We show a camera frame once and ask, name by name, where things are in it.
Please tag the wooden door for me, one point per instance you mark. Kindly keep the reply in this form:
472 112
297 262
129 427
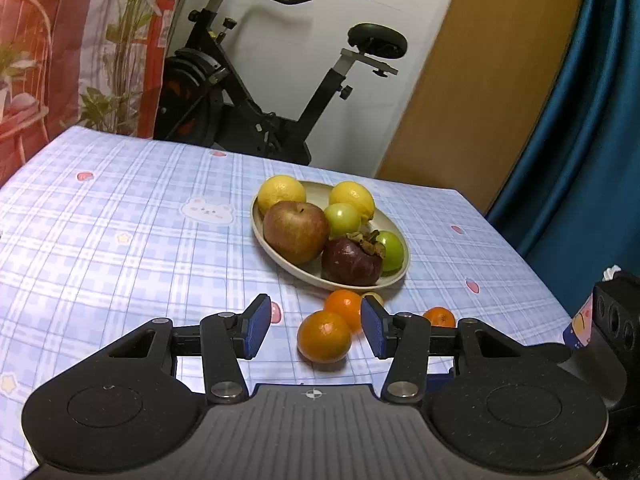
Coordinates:
475 85

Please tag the yellow lemon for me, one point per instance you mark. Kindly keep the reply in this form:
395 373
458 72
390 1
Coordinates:
352 199
281 192

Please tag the round orange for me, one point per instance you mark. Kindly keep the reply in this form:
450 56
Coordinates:
324 336

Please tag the small mandarin orange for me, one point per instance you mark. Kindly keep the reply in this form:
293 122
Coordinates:
440 317

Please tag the blue plaid tablecloth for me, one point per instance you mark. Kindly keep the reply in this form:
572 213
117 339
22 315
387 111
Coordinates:
150 235

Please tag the oval orange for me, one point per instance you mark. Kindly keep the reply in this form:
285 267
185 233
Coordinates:
342 307

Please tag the tan longan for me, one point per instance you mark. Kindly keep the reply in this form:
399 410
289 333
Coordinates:
374 298

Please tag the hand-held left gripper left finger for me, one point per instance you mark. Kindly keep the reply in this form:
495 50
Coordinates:
257 329

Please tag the printed wall cloth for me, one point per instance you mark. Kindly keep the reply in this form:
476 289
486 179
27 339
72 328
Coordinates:
75 35

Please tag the paper cup with white lid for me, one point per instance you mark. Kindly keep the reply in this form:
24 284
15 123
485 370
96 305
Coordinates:
577 325

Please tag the blue curtain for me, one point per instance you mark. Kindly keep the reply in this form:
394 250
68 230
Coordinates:
590 135

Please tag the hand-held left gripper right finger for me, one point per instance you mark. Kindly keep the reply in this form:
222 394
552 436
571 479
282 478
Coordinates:
372 329

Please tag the purple mangosteen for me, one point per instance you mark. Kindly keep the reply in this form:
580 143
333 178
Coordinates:
350 260

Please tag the black exercise bike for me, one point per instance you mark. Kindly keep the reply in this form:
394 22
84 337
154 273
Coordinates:
240 110

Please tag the red apple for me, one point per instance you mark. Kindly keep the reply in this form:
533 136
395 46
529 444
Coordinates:
295 230

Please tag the green round fruit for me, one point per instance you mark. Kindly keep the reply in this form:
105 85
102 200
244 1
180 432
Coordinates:
342 220
392 252

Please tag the beige round plate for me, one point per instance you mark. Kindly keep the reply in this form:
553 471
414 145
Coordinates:
316 192

